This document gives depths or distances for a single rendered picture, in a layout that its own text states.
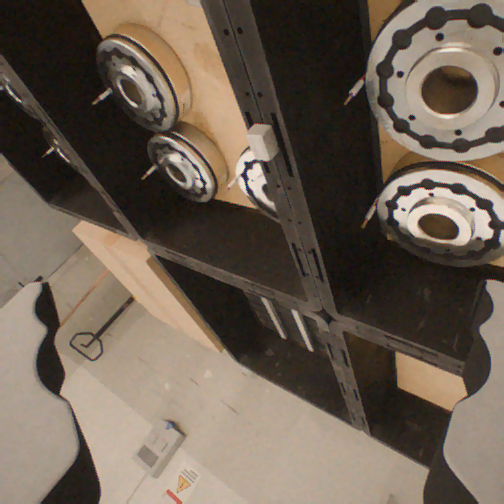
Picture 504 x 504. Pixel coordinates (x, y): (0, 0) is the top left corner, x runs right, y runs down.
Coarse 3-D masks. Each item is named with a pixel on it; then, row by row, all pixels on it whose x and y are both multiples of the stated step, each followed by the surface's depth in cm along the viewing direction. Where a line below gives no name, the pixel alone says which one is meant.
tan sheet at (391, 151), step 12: (372, 0) 22; (384, 0) 22; (396, 0) 21; (372, 12) 23; (384, 12) 22; (372, 24) 23; (372, 36) 24; (444, 72) 23; (456, 72) 23; (384, 132) 29; (384, 144) 30; (396, 144) 29; (384, 156) 30; (396, 156) 30; (384, 168) 31; (384, 180) 32
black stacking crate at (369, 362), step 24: (360, 360) 45; (384, 360) 56; (360, 384) 48; (384, 384) 60; (384, 408) 64; (408, 408) 63; (432, 408) 62; (384, 432) 62; (408, 432) 61; (432, 432) 60; (432, 456) 58
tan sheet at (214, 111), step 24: (96, 0) 36; (120, 0) 34; (144, 0) 32; (168, 0) 31; (96, 24) 38; (120, 24) 36; (144, 24) 34; (168, 24) 33; (192, 24) 31; (192, 48) 33; (216, 48) 32; (192, 72) 36; (216, 72) 34; (192, 96) 38; (216, 96) 36; (192, 120) 42; (216, 120) 39; (240, 120) 37; (216, 144) 42; (240, 144) 40; (240, 192) 47
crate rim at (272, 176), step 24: (216, 0) 17; (216, 24) 18; (0, 48) 33; (240, 72) 19; (240, 96) 21; (48, 120) 39; (72, 144) 41; (264, 168) 24; (120, 216) 49; (288, 216) 27; (144, 240) 51; (288, 240) 29; (216, 264) 44; (264, 288) 40; (312, 288) 33
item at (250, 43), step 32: (224, 0) 17; (256, 0) 16; (256, 32) 17; (256, 64) 18; (256, 96) 20; (288, 128) 21; (288, 160) 23; (288, 192) 25; (320, 256) 28; (320, 288) 32; (352, 320) 34; (448, 352) 29
